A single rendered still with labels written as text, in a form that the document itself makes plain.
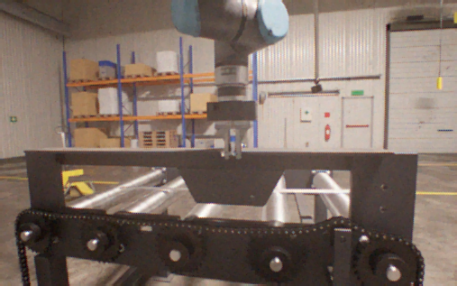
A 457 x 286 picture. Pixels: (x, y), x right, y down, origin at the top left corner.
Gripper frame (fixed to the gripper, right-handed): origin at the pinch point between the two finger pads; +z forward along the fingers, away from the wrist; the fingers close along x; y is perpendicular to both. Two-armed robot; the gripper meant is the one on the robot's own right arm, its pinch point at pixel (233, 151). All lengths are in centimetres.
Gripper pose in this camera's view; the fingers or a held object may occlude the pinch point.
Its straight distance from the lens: 62.7
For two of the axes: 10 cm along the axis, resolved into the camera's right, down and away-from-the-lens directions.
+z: 0.2, 10.0, 0.9
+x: 9.8, 0.0, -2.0
